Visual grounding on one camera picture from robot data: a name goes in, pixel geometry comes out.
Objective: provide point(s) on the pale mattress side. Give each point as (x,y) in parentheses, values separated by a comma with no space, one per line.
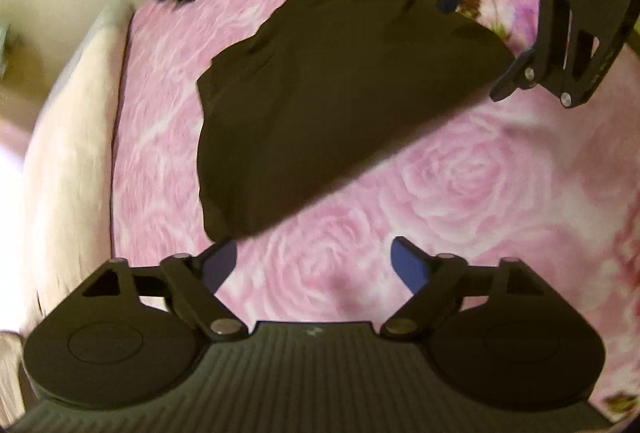
(70,153)

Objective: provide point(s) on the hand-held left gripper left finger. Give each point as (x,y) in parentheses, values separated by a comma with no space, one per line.
(222,263)

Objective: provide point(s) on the dark brown garment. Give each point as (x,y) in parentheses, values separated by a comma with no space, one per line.
(320,113)

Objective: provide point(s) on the pink floral bed sheet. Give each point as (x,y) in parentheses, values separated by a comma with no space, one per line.
(500,193)

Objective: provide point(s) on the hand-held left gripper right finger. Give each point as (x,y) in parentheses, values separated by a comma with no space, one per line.
(410,265)

